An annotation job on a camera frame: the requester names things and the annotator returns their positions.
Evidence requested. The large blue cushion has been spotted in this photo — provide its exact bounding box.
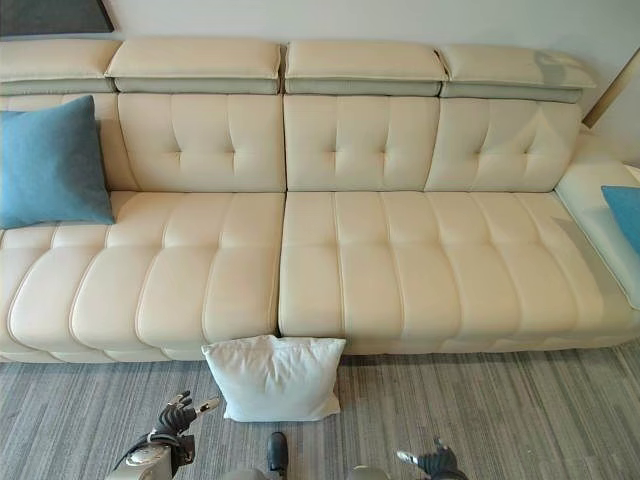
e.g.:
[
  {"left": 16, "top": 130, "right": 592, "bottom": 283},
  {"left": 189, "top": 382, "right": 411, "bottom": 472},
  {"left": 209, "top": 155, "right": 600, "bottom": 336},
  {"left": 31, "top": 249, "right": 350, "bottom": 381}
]
[{"left": 0, "top": 94, "right": 116, "bottom": 231}]

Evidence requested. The dark robot foot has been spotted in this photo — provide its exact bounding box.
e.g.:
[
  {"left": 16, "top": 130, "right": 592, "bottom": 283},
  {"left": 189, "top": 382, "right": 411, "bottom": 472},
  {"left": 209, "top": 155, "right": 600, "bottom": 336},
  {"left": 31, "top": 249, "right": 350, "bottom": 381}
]
[{"left": 266, "top": 431, "right": 290, "bottom": 475}]

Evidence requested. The grey striped carpet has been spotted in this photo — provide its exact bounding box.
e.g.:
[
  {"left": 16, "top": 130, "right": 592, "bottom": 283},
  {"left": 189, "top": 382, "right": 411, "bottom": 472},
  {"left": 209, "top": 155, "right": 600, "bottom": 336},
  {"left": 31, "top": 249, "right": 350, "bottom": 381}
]
[{"left": 0, "top": 342, "right": 640, "bottom": 480}]

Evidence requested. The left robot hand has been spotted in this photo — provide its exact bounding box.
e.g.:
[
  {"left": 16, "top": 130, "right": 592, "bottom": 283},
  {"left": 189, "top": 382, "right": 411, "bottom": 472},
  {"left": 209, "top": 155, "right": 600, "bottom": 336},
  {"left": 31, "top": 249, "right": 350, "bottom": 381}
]
[{"left": 152, "top": 390, "right": 220, "bottom": 442}]

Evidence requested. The cream leather sectional sofa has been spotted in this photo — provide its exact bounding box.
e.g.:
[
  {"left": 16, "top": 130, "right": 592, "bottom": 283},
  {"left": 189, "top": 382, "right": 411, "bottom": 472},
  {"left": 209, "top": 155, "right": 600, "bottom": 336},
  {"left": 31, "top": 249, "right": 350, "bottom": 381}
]
[{"left": 0, "top": 37, "right": 640, "bottom": 365}]

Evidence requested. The dark framed wall picture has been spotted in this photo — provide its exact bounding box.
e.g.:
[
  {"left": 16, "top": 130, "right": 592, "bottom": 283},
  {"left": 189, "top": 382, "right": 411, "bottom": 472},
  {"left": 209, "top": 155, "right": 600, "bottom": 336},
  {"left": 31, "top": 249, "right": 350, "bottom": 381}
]
[{"left": 0, "top": 0, "right": 116, "bottom": 37}]

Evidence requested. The white cushion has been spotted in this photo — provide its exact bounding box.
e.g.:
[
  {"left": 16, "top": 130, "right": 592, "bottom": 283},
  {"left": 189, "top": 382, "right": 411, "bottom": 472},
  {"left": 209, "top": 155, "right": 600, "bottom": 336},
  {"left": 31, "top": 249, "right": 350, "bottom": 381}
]
[{"left": 201, "top": 334, "right": 347, "bottom": 421}]

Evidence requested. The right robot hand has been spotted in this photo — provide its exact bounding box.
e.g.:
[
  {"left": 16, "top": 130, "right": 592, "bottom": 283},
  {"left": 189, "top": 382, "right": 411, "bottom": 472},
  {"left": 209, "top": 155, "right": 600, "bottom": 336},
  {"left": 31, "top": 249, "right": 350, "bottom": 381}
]
[{"left": 396, "top": 438, "right": 459, "bottom": 476}]

